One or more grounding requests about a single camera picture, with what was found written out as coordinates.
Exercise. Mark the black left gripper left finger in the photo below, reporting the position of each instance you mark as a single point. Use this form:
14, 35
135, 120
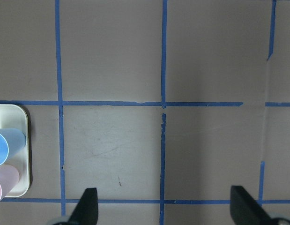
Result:
86, 211

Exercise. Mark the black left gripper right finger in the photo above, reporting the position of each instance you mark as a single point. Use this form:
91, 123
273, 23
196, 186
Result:
244, 210

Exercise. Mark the pink plastic cup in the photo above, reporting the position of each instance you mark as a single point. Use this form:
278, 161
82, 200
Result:
9, 177

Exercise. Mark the blue plastic cup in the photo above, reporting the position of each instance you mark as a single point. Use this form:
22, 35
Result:
12, 141

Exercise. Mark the cream plastic tray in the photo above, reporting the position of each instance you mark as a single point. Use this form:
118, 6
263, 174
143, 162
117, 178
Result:
13, 116

